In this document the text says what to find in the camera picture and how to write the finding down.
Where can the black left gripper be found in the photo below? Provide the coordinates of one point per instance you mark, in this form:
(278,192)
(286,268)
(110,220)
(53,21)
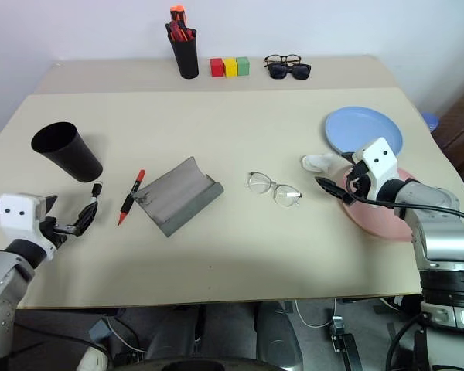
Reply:
(51,232)

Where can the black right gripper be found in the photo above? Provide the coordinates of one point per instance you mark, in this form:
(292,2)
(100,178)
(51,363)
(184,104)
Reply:
(359,181)

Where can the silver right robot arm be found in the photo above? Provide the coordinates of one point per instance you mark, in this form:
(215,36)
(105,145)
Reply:
(437,232)

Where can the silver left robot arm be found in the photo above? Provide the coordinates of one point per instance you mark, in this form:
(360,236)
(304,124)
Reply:
(0,278)

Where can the white crumpled cloth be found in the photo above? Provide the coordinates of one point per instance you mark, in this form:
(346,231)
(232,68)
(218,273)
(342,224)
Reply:
(321,161)

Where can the blue plate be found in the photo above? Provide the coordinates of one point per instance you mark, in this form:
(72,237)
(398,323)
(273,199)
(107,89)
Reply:
(361,127)

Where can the empty black plastic cup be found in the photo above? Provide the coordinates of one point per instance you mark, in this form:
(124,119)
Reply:
(67,152)

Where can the pink plate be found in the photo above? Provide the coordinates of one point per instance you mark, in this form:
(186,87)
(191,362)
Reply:
(375,220)

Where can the red and black pen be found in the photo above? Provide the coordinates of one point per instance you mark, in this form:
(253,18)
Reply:
(189,34)
(172,31)
(130,198)

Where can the blue round container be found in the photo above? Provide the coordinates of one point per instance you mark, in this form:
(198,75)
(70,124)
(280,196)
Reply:
(431,121)

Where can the grey open glasses case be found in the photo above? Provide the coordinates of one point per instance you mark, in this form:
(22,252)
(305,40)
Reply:
(178,197)

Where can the black sunglasses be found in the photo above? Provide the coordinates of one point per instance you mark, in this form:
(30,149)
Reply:
(290,71)

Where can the grey small box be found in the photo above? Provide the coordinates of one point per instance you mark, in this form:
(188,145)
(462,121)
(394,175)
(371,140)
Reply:
(99,330)

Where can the brown wooden furniture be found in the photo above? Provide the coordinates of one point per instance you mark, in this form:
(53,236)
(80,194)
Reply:
(462,127)

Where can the green wooden block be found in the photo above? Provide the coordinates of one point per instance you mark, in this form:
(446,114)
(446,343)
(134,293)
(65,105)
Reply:
(243,65)

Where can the yellow wooden block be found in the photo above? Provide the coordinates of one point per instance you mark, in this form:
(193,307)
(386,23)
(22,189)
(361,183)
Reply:
(230,67)

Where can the white shoe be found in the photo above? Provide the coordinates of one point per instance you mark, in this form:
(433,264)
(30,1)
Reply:
(93,359)

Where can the red wooden block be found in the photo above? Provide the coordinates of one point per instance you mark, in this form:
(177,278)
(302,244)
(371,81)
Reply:
(216,67)

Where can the dark rounded shape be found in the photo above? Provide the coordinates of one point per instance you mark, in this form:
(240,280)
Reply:
(278,336)
(174,332)

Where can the black pen holder cup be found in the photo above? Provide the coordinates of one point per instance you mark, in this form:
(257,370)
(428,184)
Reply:
(185,58)

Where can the orange capped tall pen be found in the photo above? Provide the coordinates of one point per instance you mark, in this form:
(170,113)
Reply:
(176,13)

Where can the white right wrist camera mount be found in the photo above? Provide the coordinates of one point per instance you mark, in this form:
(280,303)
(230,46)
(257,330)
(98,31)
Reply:
(379,162)

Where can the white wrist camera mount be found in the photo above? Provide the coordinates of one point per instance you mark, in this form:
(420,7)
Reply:
(379,162)
(17,216)

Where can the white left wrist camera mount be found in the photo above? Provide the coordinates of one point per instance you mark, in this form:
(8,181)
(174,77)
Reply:
(17,216)

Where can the clear frame glasses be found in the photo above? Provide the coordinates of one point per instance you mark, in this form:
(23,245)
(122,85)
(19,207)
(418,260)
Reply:
(274,190)

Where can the black thin frame glasses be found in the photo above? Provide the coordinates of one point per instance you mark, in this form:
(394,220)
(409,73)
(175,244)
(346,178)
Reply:
(283,59)

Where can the black metal bracket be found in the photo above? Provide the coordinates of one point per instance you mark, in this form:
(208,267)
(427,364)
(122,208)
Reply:
(344,344)

